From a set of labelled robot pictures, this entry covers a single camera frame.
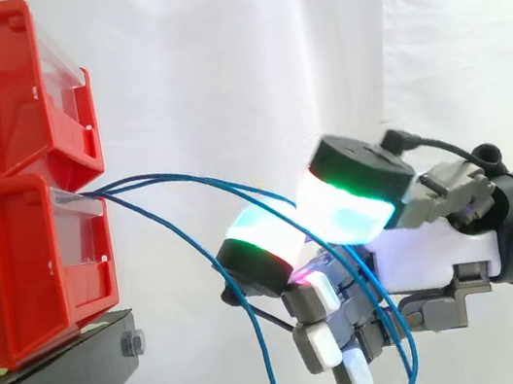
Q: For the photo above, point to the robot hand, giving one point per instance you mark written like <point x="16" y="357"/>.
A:
<point x="424" y="255"/>

